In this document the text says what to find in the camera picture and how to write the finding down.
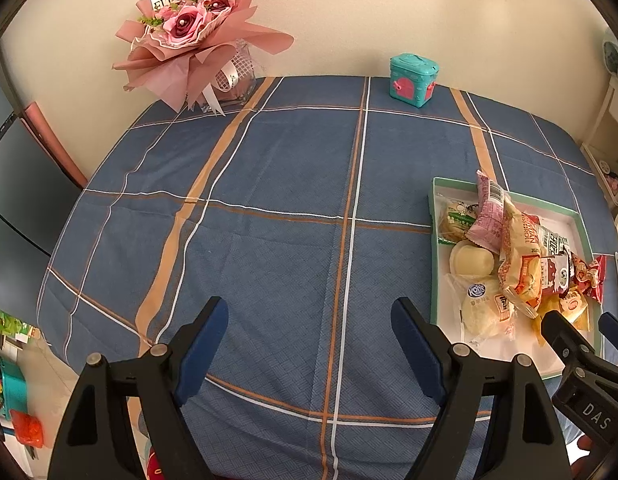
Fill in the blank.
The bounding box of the green white snack packet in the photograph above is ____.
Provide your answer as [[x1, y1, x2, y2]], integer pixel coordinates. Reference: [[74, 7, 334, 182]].
[[536, 225, 574, 266]]

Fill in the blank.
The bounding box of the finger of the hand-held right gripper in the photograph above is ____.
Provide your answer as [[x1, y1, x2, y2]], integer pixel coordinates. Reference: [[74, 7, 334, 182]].
[[540, 310, 596, 373], [598, 311, 618, 361]]

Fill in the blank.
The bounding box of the round bread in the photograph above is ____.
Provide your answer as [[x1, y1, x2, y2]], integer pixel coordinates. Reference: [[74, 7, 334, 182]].
[[446, 274, 517, 346]]

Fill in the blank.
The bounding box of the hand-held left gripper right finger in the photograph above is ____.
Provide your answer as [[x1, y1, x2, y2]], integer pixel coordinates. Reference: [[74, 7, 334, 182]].
[[391, 297, 572, 480]]

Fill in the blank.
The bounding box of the red wrapped candy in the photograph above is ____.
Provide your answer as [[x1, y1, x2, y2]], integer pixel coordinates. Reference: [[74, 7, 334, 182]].
[[569, 252, 608, 303]]

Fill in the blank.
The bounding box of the dark red snack packet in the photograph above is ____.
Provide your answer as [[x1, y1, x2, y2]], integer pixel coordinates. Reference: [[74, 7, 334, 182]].
[[539, 255, 577, 301]]

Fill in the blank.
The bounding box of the pink snack packet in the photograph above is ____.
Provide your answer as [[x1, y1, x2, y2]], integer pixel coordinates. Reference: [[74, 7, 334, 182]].
[[464, 170, 510, 256]]

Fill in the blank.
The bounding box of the teal box with pink trim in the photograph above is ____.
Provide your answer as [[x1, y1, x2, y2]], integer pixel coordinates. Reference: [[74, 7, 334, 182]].
[[388, 53, 438, 109]]

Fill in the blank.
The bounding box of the white shelf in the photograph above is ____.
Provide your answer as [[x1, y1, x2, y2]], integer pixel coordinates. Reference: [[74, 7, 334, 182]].
[[581, 30, 618, 211]]

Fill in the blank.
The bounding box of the small pink ornament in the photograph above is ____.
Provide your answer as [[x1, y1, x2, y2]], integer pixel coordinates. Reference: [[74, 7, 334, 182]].
[[601, 160, 618, 196]]

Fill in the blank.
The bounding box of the pale bun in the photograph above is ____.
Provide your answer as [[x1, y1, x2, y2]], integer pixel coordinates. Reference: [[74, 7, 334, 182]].
[[448, 240, 500, 277]]

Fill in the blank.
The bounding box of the dark cabinet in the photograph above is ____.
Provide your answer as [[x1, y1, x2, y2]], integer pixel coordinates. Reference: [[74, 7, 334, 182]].
[[0, 50, 80, 281]]

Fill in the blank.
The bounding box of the white printed snack packet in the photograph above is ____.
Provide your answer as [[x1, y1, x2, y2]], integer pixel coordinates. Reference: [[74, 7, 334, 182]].
[[435, 195, 480, 245]]

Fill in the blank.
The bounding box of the orange red item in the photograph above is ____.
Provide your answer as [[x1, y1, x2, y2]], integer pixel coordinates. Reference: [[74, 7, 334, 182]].
[[12, 410, 44, 446]]

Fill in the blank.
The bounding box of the orange yellow snack packet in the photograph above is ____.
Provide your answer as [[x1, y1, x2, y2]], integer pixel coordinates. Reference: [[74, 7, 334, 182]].
[[498, 195, 544, 318]]

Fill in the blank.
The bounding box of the glass vase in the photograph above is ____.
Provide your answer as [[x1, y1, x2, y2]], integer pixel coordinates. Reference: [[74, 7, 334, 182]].
[[196, 42, 260, 113]]

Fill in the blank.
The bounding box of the green printed item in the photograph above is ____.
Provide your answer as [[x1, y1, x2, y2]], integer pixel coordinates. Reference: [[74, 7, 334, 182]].
[[0, 305, 40, 341]]

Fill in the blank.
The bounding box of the blue plaid tablecloth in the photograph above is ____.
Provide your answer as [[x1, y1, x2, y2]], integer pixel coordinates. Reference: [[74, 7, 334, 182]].
[[36, 75, 618, 480]]

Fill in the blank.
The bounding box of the pink rose bouquet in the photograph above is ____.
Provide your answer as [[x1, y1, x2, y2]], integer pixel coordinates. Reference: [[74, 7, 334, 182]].
[[112, 0, 296, 113]]

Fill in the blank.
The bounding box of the teal plastic container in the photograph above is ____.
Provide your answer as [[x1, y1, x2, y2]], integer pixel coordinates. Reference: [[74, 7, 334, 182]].
[[0, 360, 30, 416]]

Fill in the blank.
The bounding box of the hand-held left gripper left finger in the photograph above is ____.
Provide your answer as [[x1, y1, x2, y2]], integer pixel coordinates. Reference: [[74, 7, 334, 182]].
[[46, 296, 230, 480]]

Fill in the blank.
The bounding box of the white tray with teal rim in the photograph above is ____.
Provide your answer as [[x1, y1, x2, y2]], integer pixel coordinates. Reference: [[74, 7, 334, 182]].
[[428, 176, 607, 380]]

